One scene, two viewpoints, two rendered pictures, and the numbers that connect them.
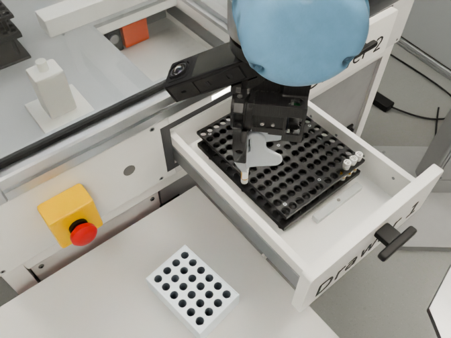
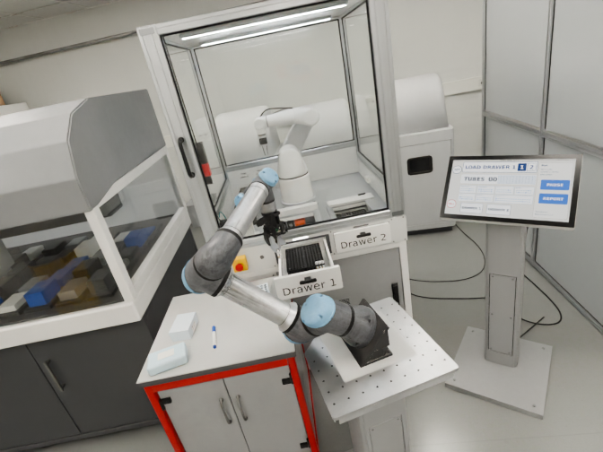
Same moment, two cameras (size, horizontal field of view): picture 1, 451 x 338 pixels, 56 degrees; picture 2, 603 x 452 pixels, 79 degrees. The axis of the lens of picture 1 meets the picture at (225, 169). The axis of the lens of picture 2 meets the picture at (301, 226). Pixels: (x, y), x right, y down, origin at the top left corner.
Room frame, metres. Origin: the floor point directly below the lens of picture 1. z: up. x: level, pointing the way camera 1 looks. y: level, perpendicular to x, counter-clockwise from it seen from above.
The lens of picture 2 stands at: (-0.74, -1.09, 1.74)
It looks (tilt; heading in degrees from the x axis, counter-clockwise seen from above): 23 degrees down; 39
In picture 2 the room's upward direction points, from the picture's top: 12 degrees counter-clockwise
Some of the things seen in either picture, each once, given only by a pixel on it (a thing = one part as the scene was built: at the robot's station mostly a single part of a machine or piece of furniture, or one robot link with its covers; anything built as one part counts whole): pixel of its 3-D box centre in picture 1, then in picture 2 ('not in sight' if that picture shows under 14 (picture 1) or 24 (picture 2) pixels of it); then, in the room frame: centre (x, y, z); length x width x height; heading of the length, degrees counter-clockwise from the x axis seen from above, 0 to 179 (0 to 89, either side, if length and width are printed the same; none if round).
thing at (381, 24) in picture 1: (345, 53); (362, 238); (0.76, -0.26, 0.87); 0.29 x 0.02 x 0.11; 129
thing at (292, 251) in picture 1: (272, 156); (304, 261); (0.48, -0.08, 0.86); 0.40 x 0.26 x 0.06; 39
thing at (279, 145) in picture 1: (276, 157); (304, 261); (0.47, -0.09, 0.87); 0.22 x 0.18 x 0.06; 39
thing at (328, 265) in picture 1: (369, 235); (308, 282); (0.31, -0.21, 0.87); 0.29 x 0.02 x 0.11; 129
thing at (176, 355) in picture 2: not in sight; (167, 358); (-0.22, 0.14, 0.78); 0.15 x 0.10 x 0.04; 143
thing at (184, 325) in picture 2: not in sight; (184, 326); (-0.05, 0.23, 0.79); 0.13 x 0.09 x 0.05; 34
